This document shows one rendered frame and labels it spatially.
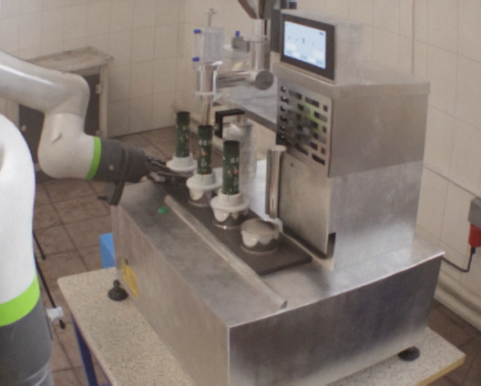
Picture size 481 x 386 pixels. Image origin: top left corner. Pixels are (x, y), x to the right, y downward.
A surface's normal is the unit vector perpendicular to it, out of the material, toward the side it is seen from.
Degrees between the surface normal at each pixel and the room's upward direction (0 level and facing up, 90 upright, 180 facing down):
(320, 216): 90
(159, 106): 90
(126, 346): 0
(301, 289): 0
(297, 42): 90
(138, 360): 0
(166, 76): 90
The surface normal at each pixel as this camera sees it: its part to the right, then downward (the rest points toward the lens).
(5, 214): 0.89, 0.25
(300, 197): -0.87, 0.18
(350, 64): 0.50, 0.37
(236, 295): 0.03, -0.91
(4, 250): 0.75, 0.46
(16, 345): 0.71, 0.31
